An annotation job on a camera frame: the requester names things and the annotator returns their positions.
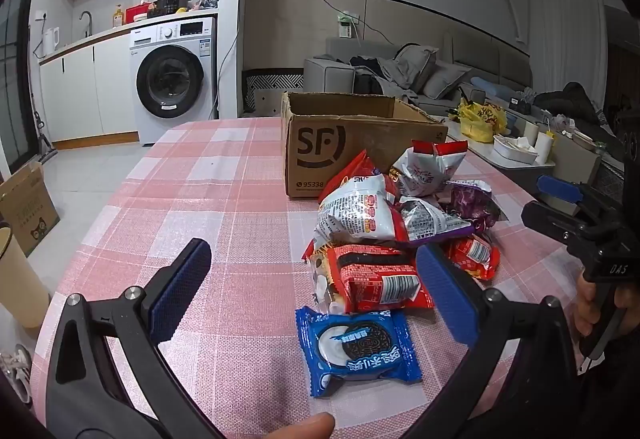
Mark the white curtain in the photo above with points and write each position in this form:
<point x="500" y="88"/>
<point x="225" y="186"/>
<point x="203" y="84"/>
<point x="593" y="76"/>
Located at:
<point x="565" y="34"/>

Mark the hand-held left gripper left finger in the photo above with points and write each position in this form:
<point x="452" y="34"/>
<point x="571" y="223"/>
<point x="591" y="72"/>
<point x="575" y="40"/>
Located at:
<point x="177" y="291"/>

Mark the brown cardboard box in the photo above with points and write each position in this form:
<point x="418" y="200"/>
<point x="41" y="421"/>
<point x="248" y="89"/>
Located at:
<point x="310" y="144"/>

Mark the yellow plastic bag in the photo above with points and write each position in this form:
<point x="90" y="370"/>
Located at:
<point x="480" y="121"/>

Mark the white paper cup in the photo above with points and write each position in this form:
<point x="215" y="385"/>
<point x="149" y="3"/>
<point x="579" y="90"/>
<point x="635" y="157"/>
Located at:
<point x="527" y="134"/>

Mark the black jacket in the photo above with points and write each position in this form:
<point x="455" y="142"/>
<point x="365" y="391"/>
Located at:
<point x="570" y="101"/>

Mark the cream plastic bin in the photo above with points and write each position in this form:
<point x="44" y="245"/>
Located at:
<point x="20" y="279"/>

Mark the small red snack packet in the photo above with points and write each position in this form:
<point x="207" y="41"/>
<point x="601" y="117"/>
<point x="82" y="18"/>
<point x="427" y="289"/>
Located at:
<point x="475" y="254"/>

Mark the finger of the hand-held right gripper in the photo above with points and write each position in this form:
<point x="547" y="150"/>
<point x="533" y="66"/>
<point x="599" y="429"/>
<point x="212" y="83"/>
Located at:
<point x="555" y="221"/>
<point x="557" y="186"/>

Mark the clutter pile on washer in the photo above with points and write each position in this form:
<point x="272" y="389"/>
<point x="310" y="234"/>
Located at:
<point x="206" y="2"/>

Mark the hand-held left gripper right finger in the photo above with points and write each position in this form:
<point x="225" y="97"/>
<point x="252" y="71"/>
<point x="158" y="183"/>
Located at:
<point x="447" y="294"/>

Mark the large white red snack bag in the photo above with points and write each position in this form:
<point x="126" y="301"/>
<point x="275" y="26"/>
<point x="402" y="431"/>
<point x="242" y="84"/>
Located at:
<point x="350" y="214"/>

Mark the person's right hand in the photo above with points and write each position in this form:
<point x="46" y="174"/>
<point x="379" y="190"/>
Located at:
<point x="582" y="304"/>

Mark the black white patterned box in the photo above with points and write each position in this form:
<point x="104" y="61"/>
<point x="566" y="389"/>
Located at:
<point x="272" y="81"/>

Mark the white base cabinet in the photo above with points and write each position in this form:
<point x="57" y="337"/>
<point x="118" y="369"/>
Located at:
<point x="85" y="89"/>

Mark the wall socket with plugs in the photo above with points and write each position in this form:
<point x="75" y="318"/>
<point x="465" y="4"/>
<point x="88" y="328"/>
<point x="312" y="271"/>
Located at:
<point x="346" y="25"/>

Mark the person's left hand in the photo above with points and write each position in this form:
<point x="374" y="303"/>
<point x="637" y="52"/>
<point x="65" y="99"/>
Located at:
<point x="305" y="426"/>

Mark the grey sofa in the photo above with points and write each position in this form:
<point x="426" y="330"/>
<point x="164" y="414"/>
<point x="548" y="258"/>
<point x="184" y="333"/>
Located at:
<point x="325" y="74"/>

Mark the blue cookie packet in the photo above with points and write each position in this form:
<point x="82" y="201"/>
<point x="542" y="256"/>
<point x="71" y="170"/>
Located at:
<point x="360" y="349"/>

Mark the pile of dark clothes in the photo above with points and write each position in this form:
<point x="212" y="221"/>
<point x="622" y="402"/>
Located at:
<point x="372" y="74"/>

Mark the printed floor carton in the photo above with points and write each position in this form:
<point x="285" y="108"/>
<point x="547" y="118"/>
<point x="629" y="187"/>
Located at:
<point x="27" y="209"/>

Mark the white electric kettle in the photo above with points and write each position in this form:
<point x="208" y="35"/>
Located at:
<point x="51" y="41"/>

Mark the red storage box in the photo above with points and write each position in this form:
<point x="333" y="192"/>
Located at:
<point x="137" y="14"/>

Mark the white washing machine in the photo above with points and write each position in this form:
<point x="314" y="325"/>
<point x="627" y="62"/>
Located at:
<point x="172" y="79"/>

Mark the grey coffee table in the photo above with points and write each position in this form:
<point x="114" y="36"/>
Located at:
<point x="580" y="159"/>

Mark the white red-topped snack packet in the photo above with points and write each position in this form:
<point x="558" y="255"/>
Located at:
<point x="425" y="174"/>

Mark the black pressure cooker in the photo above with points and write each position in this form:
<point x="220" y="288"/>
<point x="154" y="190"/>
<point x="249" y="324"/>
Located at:
<point x="172" y="1"/>

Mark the kitchen faucet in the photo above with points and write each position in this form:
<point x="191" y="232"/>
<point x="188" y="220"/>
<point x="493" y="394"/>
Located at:
<point x="89" y="21"/>

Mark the grey cushion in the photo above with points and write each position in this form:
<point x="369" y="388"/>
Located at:
<point x="417" y="64"/>
<point x="445" y="79"/>

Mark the white sneaker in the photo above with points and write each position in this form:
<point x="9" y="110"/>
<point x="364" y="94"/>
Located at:
<point x="15" y="371"/>

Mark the stick vacuum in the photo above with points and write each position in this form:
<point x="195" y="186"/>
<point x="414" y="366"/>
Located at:
<point x="44" y="139"/>

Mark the white food container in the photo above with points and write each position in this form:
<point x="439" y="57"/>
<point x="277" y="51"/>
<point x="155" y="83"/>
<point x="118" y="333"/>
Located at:
<point x="512" y="150"/>

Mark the pink plaid tablecloth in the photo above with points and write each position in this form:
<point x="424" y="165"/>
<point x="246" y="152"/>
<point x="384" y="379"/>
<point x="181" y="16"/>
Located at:
<point x="200" y="179"/>

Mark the yellow soap bottle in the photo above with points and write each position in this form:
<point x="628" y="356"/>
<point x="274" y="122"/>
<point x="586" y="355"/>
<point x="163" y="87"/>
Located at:
<point x="118" y="16"/>

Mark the red black-striped snack packet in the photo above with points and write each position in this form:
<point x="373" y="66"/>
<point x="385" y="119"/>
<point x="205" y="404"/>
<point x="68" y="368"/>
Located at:
<point x="380" y="279"/>

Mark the blue rolled mat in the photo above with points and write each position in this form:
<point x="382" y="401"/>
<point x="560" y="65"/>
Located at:
<point x="495" y="89"/>

